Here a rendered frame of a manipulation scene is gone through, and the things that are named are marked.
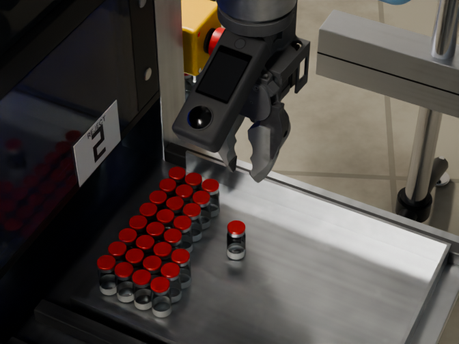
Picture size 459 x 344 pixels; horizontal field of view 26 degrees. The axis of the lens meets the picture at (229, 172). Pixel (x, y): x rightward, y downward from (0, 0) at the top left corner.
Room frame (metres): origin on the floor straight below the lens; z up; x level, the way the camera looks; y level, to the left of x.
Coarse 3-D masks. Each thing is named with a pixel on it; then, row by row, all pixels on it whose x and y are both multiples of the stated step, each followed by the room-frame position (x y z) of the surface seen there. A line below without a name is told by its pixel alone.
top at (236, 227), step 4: (236, 220) 0.77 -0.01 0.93; (228, 224) 0.77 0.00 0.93; (232, 224) 0.77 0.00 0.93; (236, 224) 0.77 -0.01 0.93; (240, 224) 0.77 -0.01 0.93; (244, 224) 0.77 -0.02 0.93; (228, 228) 0.76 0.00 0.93; (232, 228) 0.76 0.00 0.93; (236, 228) 0.76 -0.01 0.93; (240, 228) 0.76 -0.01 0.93; (244, 228) 0.76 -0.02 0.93; (232, 232) 0.75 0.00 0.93; (236, 232) 0.75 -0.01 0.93; (240, 232) 0.75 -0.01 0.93
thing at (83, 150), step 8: (112, 104) 0.83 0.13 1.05; (112, 112) 0.83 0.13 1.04; (104, 120) 0.81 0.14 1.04; (112, 120) 0.83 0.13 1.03; (96, 128) 0.80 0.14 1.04; (104, 128) 0.81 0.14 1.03; (112, 128) 0.83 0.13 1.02; (88, 136) 0.79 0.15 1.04; (96, 136) 0.80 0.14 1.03; (104, 136) 0.81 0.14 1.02; (112, 136) 0.82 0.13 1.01; (80, 144) 0.77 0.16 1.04; (88, 144) 0.78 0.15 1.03; (104, 144) 0.81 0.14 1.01; (112, 144) 0.82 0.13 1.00; (80, 152) 0.77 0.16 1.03; (88, 152) 0.78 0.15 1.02; (80, 160) 0.77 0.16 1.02; (88, 160) 0.78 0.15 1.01; (80, 168) 0.77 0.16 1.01; (88, 168) 0.78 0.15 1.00; (80, 176) 0.77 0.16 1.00; (88, 176) 0.78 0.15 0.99; (80, 184) 0.76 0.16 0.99
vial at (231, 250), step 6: (228, 234) 0.76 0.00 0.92; (240, 234) 0.75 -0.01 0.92; (228, 240) 0.76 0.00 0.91; (234, 240) 0.75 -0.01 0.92; (240, 240) 0.75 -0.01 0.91; (228, 246) 0.76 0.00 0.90; (234, 246) 0.75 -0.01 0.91; (240, 246) 0.75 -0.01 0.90; (228, 252) 0.76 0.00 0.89; (234, 252) 0.75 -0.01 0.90; (240, 252) 0.75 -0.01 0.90; (234, 258) 0.75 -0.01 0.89; (240, 258) 0.75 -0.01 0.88
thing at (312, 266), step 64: (256, 192) 0.85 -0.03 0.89; (192, 256) 0.76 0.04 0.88; (256, 256) 0.76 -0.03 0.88; (320, 256) 0.76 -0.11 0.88; (384, 256) 0.76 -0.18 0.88; (448, 256) 0.75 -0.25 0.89; (128, 320) 0.64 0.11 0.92; (192, 320) 0.67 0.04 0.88; (256, 320) 0.67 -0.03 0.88; (320, 320) 0.67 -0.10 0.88; (384, 320) 0.67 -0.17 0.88
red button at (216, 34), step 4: (220, 28) 1.02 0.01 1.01; (216, 32) 1.01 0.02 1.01; (220, 32) 1.01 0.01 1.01; (212, 36) 1.01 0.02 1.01; (216, 36) 1.01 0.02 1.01; (220, 36) 1.01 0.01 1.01; (212, 40) 1.00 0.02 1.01; (216, 40) 1.00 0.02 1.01; (212, 44) 1.00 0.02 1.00; (208, 48) 1.00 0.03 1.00; (212, 48) 1.00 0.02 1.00; (208, 52) 1.00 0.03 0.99
